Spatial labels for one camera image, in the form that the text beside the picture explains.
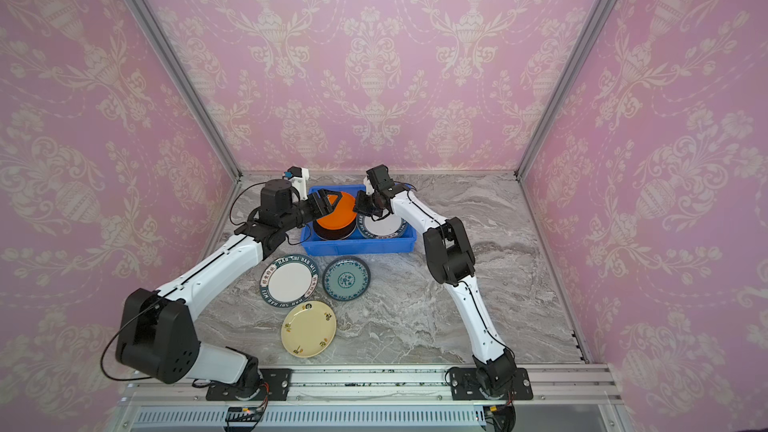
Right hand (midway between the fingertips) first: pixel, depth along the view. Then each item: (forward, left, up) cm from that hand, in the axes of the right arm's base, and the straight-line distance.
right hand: (353, 207), depth 101 cm
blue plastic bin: (-11, -1, -7) cm, 13 cm away
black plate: (-8, +7, -3) cm, 11 cm away
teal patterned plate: (-23, +2, -7) cm, 24 cm away
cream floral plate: (-37, +12, -10) cm, 40 cm away
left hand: (-10, +2, +17) cm, 20 cm away
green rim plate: (-7, -11, -4) cm, 14 cm away
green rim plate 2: (-23, +20, -7) cm, 31 cm away
